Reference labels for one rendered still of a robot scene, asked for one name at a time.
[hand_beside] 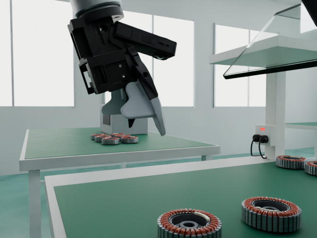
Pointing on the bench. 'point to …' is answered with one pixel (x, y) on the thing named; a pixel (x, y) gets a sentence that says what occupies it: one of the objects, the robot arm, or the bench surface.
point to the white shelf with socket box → (271, 99)
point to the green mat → (185, 201)
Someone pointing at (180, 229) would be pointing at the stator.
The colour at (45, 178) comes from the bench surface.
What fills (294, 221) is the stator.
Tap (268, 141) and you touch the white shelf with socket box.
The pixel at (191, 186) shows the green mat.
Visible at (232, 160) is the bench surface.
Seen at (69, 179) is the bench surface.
